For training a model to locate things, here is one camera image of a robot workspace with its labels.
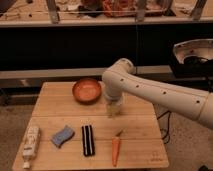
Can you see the clear plastic cup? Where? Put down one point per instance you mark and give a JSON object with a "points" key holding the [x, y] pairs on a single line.
{"points": [[116, 108]]}

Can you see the blue sponge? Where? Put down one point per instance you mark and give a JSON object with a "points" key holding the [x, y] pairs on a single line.
{"points": [[62, 136]]}

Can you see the white tube bottle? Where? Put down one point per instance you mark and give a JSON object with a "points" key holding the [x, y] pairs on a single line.
{"points": [[31, 144]]}

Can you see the wooden folding table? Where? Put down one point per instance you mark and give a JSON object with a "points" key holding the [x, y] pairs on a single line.
{"points": [[141, 144]]}

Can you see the orange carrot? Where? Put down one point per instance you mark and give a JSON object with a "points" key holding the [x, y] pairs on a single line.
{"points": [[116, 141]]}

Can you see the orange bowl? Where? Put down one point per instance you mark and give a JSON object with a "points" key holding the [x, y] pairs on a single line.
{"points": [[87, 90]]}

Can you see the orange crate on shelf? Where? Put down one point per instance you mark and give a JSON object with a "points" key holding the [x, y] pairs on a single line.
{"points": [[119, 8]]}

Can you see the white dome shell device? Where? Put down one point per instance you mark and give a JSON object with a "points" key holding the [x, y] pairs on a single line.
{"points": [[197, 47]]}

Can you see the black striped eraser block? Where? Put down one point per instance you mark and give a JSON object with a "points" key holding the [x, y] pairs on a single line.
{"points": [[88, 141]]}

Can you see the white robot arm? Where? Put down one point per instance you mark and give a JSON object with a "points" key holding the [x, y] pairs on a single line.
{"points": [[193, 104]]}

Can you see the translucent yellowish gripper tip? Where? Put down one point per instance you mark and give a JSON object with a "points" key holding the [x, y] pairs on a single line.
{"points": [[113, 109]]}

